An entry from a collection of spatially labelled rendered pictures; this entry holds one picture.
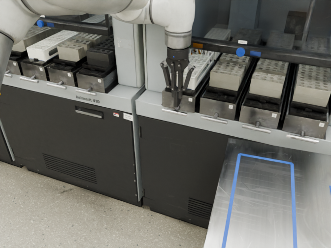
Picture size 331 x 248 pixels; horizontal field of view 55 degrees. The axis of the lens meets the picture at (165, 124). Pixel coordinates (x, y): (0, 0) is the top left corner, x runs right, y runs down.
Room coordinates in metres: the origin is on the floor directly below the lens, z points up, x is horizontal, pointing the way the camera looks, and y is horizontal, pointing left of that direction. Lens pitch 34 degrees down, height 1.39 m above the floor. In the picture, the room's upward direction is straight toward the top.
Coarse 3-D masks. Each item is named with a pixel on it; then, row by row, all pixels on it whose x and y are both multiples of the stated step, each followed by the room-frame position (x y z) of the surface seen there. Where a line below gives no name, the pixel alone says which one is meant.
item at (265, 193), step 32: (224, 160) 0.66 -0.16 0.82; (256, 160) 0.66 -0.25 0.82; (288, 160) 0.66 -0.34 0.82; (320, 160) 0.66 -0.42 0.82; (224, 192) 0.54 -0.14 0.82; (256, 192) 0.54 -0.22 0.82; (288, 192) 0.54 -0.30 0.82; (320, 192) 0.54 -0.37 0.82; (224, 224) 0.45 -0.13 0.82; (256, 224) 0.45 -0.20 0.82; (288, 224) 0.45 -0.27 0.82; (320, 224) 0.45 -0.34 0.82
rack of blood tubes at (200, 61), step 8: (192, 56) 1.29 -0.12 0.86; (200, 56) 1.28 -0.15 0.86; (208, 56) 1.29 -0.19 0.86; (192, 64) 1.20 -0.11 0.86; (200, 64) 1.20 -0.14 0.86; (208, 64) 1.29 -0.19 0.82; (184, 72) 1.13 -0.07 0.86; (192, 72) 1.12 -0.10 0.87; (200, 72) 1.14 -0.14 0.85; (176, 80) 1.10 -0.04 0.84; (184, 80) 1.09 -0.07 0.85; (192, 80) 1.07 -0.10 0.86; (192, 88) 1.07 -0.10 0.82
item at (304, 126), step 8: (296, 64) 1.33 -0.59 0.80; (288, 104) 0.98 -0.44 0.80; (328, 104) 0.98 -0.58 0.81; (288, 112) 0.93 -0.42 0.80; (296, 112) 0.91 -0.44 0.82; (304, 112) 0.91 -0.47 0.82; (312, 112) 0.91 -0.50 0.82; (320, 112) 0.93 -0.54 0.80; (328, 112) 0.93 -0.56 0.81; (288, 120) 0.91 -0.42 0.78; (296, 120) 0.90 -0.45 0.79; (304, 120) 0.89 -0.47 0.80; (312, 120) 0.88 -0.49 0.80; (320, 120) 0.88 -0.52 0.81; (328, 120) 0.88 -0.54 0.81; (288, 128) 0.91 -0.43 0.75; (296, 128) 0.90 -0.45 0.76; (304, 128) 0.89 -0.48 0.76; (312, 128) 0.88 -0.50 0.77; (320, 128) 0.87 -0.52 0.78; (288, 136) 0.86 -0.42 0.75; (296, 136) 0.86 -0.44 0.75; (304, 136) 0.86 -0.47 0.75; (312, 136) 0.87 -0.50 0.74; (320, 136) 0.87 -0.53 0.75
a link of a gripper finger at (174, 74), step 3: (171, 63) 1.03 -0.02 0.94; (171, 66) 1.03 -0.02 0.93; (171, 69) 1.03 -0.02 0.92; (171, 72) 1.03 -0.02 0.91; (174, 72) 1.04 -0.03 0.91; (171, 75) 1.04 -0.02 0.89; (174, 75) 1.04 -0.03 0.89; (171, 78) 1.04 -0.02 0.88; (174, 78) 1.04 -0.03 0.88; (171, 81) 1.04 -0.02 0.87; (174, 81) 1.04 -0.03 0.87; (171, 84) 1.04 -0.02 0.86; (174, 84) 1.04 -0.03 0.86; (171, 87) 1.04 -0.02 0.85
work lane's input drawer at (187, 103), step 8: (208, 72) 1.23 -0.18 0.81; (208, 80) 1.20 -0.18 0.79; (168, 88) 1.08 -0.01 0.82; (200, 88) 1.11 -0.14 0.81; (168, 96) 1.07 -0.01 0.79; (184, 96) 1.05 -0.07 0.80; (192, 96) 1.04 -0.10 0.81; (168, 104) 1.07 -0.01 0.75; (184, 104) 1.05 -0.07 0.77; (192, 104) 1.04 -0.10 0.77; (168, 112) 1.03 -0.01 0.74; (176, 112) 1.01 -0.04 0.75; (192, 112) 1.03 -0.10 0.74
